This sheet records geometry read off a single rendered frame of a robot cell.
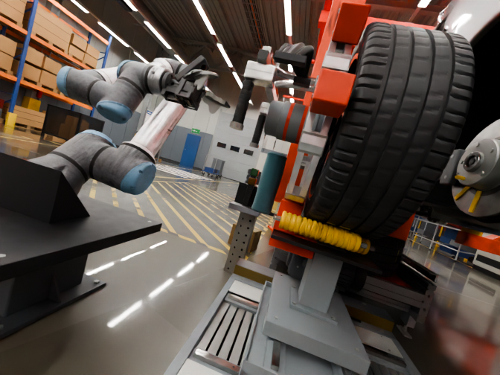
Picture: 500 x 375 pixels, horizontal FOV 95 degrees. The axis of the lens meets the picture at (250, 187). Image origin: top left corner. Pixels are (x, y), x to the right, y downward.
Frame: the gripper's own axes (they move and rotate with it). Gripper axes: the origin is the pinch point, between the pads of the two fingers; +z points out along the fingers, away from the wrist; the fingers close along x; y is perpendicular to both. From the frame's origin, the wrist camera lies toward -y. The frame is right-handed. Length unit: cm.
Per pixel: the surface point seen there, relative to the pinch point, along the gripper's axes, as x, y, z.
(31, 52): -448, -268, -918
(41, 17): -420, -381, -917
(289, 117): -11.3, -3.3, 19.7
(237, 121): -1.7, 8.0, 6.5
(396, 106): 12.4, 2.3, 44.6
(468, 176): -17, -1, 78
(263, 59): 5.4, -9.3, 9.5
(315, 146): 4.7, 12.3, 31.0
